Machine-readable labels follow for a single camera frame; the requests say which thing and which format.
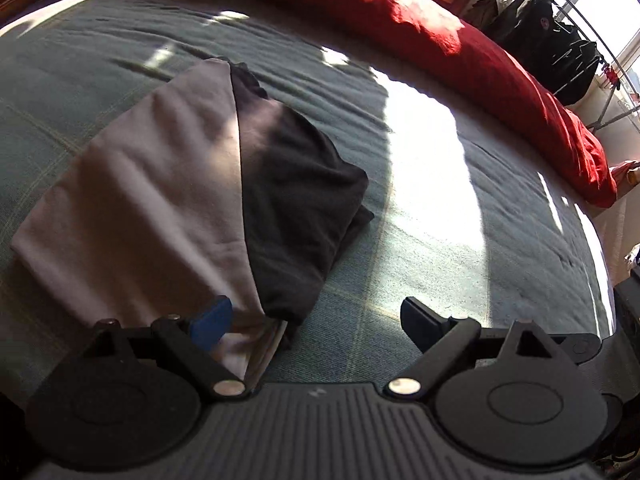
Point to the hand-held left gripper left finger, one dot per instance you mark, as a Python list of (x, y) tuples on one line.
[(212, 322)]

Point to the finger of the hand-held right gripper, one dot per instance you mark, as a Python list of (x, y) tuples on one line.
[(580, 347)]

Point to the red duvet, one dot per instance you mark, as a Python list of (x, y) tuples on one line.
[(450, 35)]

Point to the green checked blanket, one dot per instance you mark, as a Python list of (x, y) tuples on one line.
[(425, 210)]

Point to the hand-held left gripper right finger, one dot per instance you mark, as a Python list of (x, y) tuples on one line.
[(422, 325)]

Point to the metal drying rack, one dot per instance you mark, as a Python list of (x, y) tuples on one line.
[(603, 107)]

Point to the dark hanging clothes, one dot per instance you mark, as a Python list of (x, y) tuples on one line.
[(550, 45)]

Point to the grey and black raglan sweatshirt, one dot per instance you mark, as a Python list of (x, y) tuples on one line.
[(150, 185)]

